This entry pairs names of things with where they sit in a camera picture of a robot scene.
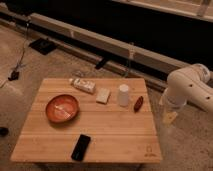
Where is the black plug adapter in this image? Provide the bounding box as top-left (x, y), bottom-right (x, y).
top-left (8, 71), bottom-right (19, 81)

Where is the white paper cup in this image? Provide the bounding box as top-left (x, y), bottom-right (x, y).
top-left (117, 84), bottom-right (129, 107)

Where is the black floor cable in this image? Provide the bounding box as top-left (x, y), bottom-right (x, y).
top-left (13, 19), bottom-right (32, 73)

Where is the black phone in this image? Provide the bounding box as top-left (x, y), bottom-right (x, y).
top-left (71, 134), bottom-right (91, 161)

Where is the orange bowl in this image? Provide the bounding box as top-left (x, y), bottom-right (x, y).
top-left (45, 94), bottom-right (79, 123)

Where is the long white baseboard rail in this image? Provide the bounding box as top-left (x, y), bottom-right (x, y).
top-left (0, 7), bottom-right (213, 91)

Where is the wooden table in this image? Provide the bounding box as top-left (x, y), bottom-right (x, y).
top-left (11, 78), bottom-right (162, 163)

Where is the black flat floor plate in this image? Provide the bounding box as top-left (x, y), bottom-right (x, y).
top-left (29, 38), bottom-right (56, 55)

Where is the dark object at left edge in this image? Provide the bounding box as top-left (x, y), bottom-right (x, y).
top-left (0, 127), bottom-right (9, 137)

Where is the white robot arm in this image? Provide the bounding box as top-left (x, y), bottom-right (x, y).
top-left (160, 64), bottom-right (213, 125)

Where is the dark red oblong object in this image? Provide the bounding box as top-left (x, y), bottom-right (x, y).
top-left (134, 96), bottom-right (144, 112)

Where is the small black floor block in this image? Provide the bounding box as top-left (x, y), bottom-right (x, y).
top-left (95, 58), bottom-right (109, 70)

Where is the pale yellow sponge block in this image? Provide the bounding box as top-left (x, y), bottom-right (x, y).
top-left (96, 88), bottom-right (110, 104)

